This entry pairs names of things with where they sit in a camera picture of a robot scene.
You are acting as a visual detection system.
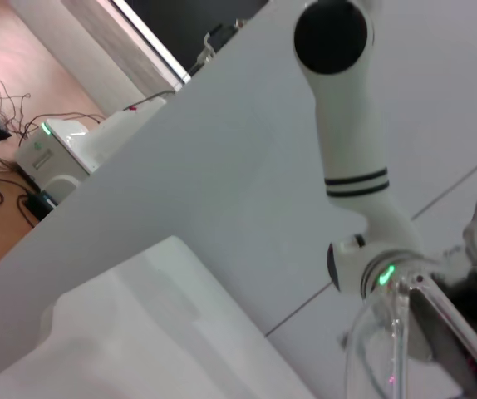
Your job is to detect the black power box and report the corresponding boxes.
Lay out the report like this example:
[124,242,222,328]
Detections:
[17,190,59,222]

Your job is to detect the white base unit green light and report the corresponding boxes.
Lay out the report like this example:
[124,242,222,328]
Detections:
[16,97,169,204]

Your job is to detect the clear white glasses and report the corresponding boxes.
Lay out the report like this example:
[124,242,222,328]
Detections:
[340,269,477,399]

